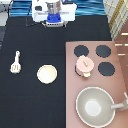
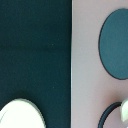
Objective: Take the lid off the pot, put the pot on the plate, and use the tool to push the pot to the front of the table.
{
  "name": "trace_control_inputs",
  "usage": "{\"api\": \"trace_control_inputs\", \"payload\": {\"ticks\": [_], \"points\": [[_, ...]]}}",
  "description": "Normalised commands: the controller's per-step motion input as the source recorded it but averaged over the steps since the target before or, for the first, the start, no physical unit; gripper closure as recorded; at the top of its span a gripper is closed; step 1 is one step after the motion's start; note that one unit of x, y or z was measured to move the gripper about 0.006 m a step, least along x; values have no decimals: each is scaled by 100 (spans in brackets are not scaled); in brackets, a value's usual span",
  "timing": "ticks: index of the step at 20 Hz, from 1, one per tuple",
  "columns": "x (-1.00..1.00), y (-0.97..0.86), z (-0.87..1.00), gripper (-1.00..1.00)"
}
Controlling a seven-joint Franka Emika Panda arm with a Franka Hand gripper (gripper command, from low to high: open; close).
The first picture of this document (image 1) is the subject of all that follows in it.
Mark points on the black table mat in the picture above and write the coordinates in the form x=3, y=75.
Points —
x=25, y=102

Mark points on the black burner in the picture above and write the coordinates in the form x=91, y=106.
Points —
x=106, y=69
x=103, y=51
x=81, y=50

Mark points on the pink stove top board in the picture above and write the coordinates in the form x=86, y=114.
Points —
x=75, y=83

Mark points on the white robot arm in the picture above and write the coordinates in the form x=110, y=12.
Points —
x=53, y=13

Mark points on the cream slotted spatula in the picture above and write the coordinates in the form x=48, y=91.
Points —
x=16, y=66

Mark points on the black burner bottom right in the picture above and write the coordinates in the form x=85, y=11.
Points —
x=106, y=69

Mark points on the cream plate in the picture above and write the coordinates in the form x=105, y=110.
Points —
x=47, y=74

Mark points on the black burner top left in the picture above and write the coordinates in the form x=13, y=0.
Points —
x=81, y=50

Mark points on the black burner top right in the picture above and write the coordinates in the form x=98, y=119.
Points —
x=103, y=51

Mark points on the pink pot with food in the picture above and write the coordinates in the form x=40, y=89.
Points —
x=83, y=70

